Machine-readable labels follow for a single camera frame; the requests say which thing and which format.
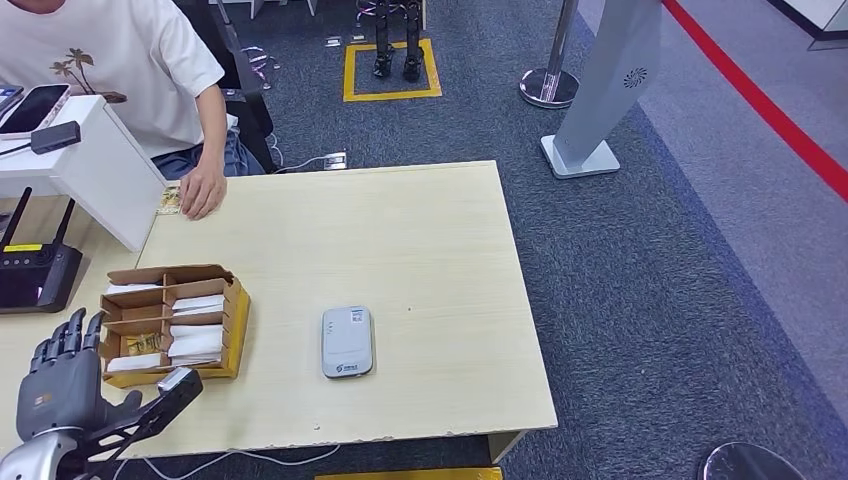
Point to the black power bank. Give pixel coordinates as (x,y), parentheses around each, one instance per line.
(56,137)

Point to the person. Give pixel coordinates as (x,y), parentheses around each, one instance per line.
(132,40)

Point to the yellow floor tape square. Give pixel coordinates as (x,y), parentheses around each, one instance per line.
(391,97)
(411,475)

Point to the white desktop shelf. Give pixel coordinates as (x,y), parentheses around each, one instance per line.
(99,179)

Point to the smartphone with pink case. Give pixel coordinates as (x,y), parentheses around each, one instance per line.
(33,109)

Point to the cardboard organiser box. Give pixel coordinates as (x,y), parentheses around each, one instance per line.
(235,331)

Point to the grey kiosk stand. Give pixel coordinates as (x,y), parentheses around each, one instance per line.
(609,79)

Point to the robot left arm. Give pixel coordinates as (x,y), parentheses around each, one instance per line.
(33,460)

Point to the grey card reader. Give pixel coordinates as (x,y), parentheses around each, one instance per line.
(348,341)

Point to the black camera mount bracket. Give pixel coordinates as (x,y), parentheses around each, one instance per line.
(175,401)

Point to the white card sleeve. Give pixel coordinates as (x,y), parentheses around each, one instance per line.
(195,348)
(199,305)
(132,289)
(132,362)

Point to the chrome stanchion post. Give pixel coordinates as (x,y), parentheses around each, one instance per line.
(548,89)

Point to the black humanoid robot legs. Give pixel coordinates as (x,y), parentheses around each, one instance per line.
(382,33)

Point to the white cabinet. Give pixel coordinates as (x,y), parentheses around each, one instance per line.
(821,13)

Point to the person's left forearm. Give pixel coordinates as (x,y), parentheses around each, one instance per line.
(215,126)

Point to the pale desk leg panel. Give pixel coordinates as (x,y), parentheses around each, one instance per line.
(503,447)

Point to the black office chair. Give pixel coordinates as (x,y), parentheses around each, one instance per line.
(255,119)

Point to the white table frame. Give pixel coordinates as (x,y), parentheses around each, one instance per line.
(255,8)

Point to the metal floor socket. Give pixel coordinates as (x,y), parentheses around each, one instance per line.
(336,161)

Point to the person's left hand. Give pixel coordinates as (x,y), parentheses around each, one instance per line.
(205,189)

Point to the chrome stanchion base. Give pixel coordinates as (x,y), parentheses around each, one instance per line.
(748,464)

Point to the black controller with antennas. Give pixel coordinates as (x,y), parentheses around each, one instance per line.
(40,278)

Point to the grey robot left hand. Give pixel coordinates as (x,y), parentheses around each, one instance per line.
(60,397)

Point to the patterned ID card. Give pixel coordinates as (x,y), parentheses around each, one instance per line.
(167,201)

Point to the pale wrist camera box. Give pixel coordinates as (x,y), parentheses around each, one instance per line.
(175,379)

